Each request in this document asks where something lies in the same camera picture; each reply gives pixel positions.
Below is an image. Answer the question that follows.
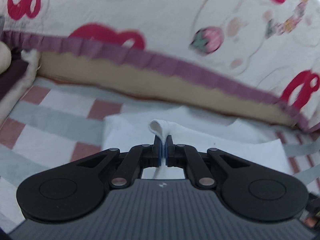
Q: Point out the dark brown folded garment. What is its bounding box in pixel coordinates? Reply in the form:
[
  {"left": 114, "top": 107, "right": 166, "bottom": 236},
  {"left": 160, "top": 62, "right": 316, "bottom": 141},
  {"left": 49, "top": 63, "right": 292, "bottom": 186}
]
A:
[{"left": 0, "top": 47, "right": 29, "bottom": 100}]

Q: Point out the cream folded garment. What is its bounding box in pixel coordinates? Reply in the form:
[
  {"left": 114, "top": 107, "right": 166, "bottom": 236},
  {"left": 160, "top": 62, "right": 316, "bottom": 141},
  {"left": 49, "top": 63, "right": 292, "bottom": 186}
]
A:
[{"left": 1, "top": 42, "right": 40, "bottom": 122}]

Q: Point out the beige sofa frame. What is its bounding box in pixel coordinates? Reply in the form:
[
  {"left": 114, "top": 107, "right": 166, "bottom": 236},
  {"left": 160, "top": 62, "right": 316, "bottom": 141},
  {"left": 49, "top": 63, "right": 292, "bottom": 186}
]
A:
[{"left": 40, "top": 52, "right": 296, "bottom": 127}]

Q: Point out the bear print sofa cover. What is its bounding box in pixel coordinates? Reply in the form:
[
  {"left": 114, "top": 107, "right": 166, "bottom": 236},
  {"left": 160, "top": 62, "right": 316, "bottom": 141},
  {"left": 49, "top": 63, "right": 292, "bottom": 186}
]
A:
[{"left": 1, "top": 0, "right": 319, "bottom": 132}]

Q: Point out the white fleece garment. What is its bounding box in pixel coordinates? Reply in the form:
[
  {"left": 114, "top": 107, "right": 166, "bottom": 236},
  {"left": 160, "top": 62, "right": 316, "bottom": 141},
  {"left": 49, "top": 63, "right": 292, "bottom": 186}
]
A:
[{"left": 102, "top": 107, "right": 292, "bottom": 174}]

